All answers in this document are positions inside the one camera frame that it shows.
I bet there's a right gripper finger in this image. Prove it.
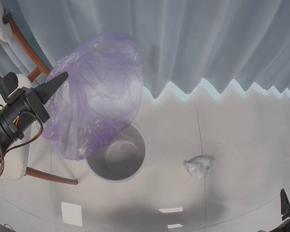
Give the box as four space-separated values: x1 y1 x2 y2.
280 188 290 216

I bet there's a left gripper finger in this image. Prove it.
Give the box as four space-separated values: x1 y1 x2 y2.
35 72 69 105

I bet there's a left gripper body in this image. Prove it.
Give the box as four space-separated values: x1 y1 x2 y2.
0 87 51 141

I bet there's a purple plastic bag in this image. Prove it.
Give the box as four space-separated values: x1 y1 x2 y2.
42 32 144 161

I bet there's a white trash bin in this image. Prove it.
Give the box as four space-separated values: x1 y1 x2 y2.
86 122 147 184

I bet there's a crumpled white paper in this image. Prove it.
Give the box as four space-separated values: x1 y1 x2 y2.
185 155 212 180

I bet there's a pale blue curtain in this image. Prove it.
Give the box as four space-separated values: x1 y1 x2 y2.
0 0 290 106

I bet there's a black cable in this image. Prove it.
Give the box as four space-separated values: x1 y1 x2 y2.
0 111 44 179

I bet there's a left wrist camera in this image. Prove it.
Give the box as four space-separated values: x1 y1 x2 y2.
0 72 34 104

